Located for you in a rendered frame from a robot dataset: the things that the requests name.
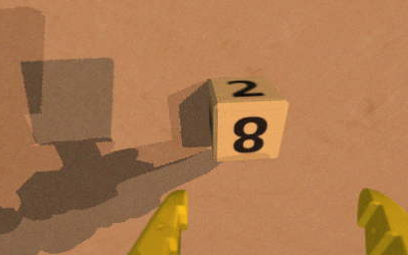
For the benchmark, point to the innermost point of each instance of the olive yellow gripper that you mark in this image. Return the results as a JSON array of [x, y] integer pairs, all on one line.
[[385, 223]]

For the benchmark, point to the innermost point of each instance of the tan number cube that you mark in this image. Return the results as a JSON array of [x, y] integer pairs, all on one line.
[[246, 118]]

